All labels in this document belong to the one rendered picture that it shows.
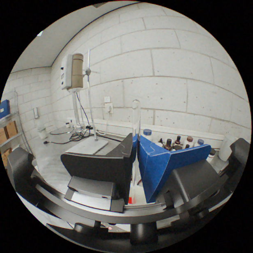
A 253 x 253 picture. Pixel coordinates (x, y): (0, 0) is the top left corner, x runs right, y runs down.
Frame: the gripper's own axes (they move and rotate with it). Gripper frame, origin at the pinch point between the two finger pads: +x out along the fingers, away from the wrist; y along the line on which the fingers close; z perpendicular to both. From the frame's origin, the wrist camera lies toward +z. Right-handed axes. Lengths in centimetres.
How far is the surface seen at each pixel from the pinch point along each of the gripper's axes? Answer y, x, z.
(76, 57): 27, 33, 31
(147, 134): -9.4, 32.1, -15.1
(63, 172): 34.4, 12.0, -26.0
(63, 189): 28.6, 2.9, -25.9
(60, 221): 23.3, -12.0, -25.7
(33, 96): 221, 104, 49
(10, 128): 220, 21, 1
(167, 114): -26, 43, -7
